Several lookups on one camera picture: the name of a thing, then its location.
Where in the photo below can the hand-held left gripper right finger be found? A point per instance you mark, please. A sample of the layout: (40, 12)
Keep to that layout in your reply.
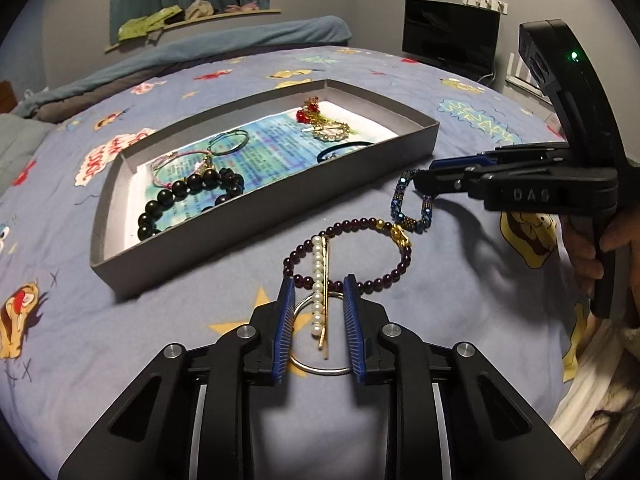
(355, 335)

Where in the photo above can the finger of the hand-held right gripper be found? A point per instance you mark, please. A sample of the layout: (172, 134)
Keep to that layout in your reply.
(460, 162)
(440, 180)

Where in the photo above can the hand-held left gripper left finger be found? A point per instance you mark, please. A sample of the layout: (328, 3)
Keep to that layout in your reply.
(282, 335)

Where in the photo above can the silver bangle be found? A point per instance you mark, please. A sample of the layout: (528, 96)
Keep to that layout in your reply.
(320, 372)

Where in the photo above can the pearl hair pin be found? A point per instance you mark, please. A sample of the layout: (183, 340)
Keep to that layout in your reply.
(317, 285)

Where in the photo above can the grey cardboard box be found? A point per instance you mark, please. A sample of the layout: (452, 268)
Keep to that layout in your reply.
(250, 240)

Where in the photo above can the gold rhinestone round brooch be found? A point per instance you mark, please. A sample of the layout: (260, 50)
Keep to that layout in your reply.
(332, 133)

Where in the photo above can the red and gold charm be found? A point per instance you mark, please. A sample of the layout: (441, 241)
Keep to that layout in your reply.
(302, 116)

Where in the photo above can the person's right hand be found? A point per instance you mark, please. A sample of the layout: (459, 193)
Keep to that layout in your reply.
(580, 250)

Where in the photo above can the white rack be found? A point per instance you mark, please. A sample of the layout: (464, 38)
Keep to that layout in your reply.
(525, 75)

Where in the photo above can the black monitor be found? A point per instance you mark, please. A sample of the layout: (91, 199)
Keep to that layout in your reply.
(450, 35)

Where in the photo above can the blue cartoon printed bed sheet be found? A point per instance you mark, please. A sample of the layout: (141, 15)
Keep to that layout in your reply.
(150, 340)

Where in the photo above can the printed paper sheet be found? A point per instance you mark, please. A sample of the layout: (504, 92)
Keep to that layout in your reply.
(270, 160)

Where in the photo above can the white cloth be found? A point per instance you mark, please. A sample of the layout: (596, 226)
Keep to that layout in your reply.
(600, 400)

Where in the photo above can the blue duvet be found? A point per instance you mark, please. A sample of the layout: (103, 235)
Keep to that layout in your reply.
(225, 40)

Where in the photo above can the pink cloth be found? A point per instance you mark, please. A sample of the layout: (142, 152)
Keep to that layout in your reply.
(245, 7)

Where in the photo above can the window sill shelf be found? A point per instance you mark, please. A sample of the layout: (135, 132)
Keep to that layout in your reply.
(200, 22)

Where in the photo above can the beige cloth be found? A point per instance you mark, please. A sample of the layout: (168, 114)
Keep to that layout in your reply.
(200, 9)

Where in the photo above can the grey blanket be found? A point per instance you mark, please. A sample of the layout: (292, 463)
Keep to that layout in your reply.
(100, 102)

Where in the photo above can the grey-blue pillow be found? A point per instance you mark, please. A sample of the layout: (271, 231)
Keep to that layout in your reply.
(20, 145)

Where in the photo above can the green cloth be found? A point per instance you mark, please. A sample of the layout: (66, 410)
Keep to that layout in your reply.
(145, 22)

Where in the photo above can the wooden headboard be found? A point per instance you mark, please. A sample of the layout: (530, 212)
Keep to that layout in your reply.
(6, 97)

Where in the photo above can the white wall hooks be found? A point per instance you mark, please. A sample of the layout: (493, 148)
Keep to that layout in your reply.
(487, 4)

